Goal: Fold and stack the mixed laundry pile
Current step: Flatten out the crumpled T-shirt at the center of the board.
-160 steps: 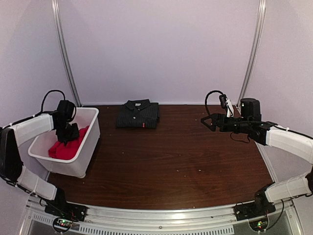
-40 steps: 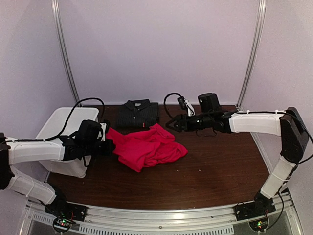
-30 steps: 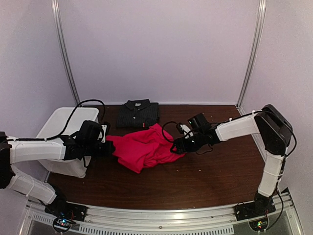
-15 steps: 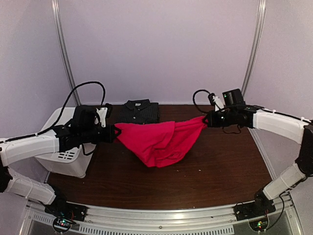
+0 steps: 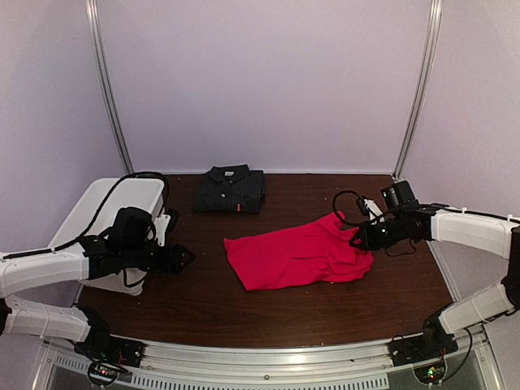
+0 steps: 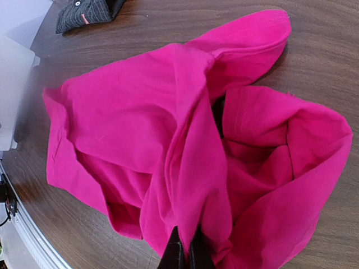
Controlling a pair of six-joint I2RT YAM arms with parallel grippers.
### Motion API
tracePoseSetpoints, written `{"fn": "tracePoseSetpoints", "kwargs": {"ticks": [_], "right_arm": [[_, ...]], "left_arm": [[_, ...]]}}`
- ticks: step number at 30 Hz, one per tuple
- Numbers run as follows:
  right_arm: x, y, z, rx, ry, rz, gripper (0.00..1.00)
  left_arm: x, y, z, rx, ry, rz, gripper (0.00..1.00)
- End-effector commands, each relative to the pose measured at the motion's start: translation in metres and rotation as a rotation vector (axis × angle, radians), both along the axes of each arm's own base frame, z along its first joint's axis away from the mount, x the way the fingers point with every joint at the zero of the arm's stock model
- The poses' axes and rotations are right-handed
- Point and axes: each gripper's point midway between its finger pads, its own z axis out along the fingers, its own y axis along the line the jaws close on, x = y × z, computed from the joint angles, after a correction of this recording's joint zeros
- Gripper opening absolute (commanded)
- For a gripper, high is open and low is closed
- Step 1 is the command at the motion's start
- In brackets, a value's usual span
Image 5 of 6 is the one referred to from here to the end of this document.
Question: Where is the left round circuit board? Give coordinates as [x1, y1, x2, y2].
[87, 362, 124, 386]

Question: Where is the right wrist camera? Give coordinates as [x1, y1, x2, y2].
[356, 197, 383, 219]

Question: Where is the red garment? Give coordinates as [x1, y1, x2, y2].
[223, 213, 374, 291]

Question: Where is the right aluminium frame post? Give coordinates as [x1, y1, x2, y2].
[392, 0, 443, 180]

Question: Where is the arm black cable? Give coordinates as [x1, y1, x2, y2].
[7, 171, 171, 261]
[331, 189, 362, 228]

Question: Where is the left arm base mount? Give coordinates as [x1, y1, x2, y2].
[73, 310, 145, 368]

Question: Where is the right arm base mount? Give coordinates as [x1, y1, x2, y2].
[388, 317, 458, 366]

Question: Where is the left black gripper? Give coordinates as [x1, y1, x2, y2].
[122, 241, 196, 275]

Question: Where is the left aluminium frame post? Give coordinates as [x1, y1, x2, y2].
[84, 0, 134, 174]

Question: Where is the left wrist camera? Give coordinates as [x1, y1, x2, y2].
[154, 209, 180, 247]

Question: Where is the front aluminium rail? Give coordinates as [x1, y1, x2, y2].
[40, 331, 495, 390]

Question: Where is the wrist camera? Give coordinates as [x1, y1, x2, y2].
[154, 209, 180, 247]
[356, 197, 383, 219]

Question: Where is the right round circuit board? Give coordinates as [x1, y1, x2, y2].
[413, 361, 447, 386]

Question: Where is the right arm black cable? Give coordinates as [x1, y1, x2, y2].
[331, 189, 362, 228]

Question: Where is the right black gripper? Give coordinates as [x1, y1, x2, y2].
[349, 215, 407, 251]

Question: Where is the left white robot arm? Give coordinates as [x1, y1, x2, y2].
[1, 207, 195, 361]

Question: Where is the dark pinstriped shirt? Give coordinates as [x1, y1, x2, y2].
[192, 164, 267, 215]

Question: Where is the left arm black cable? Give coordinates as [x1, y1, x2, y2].
[7, 171, 171, 261]

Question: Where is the white plastic laundry bin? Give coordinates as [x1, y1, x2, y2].
[49, 178, 164, 296]

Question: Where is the aluminium frame post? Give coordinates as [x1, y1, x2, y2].
[84, 0, 134, 174]
[392, 0, 443, 180]

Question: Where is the round circuit board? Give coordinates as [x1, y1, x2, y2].
[413, 361, 447, 386]
[87, 362, 124, 386]

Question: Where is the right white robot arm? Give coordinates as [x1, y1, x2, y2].
[350, 180, 519, 359]

